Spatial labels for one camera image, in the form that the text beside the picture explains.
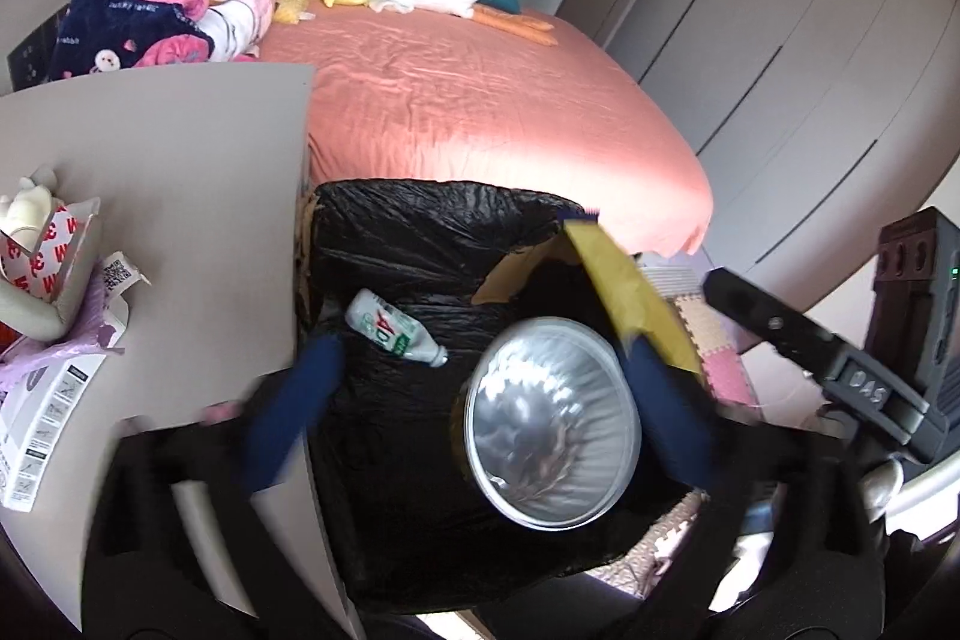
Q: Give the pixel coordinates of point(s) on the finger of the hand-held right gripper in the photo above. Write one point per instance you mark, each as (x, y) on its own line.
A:
(765, 317)

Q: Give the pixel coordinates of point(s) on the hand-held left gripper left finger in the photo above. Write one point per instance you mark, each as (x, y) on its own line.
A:
(289, 419)

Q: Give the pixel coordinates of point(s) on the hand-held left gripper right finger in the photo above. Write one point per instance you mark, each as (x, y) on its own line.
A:
(667, 415)

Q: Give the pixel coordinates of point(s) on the black trash bag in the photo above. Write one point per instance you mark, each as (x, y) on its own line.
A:
(405, 235)

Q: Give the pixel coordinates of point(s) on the pastel foam puzzle mat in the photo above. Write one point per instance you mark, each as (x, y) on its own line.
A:
(724, 370)

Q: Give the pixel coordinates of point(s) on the silver foil bowl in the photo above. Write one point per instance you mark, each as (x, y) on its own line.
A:
(551, 419)

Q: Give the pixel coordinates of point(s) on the yellow paper envelope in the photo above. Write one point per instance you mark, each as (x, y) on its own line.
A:
(637, 295)

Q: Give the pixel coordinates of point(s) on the small plastic bottle green label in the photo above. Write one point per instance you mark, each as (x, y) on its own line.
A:
(390, 329)

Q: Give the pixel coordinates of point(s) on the white printed cardboard strip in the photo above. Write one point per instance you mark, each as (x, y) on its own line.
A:
(120, 276)

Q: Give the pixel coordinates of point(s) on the white wardrobe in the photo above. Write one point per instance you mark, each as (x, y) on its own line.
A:
(810, 85)

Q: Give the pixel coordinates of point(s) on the white instruction leaflet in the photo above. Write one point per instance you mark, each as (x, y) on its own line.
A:
(45, 422)

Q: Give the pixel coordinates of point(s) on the purple plastic bag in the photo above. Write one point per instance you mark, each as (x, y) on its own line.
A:
(45, 359)

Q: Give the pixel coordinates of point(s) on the red white paper box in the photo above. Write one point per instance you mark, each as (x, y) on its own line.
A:
(45, 261)

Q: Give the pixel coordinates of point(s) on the cream crumpled tissue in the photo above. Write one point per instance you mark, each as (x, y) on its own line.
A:
(22, 209)

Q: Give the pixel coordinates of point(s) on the bed with salmon sheet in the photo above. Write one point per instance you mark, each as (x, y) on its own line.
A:
(465, 108)

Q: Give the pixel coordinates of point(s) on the pink white striped blanket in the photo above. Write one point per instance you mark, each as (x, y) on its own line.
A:
(240, 14)

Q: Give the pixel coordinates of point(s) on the navy rabbit-print blanket pink lining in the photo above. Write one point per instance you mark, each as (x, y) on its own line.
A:
(120, 25)

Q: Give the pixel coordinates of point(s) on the black wall socket panel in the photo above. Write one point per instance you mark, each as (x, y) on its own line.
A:
(34, 55)

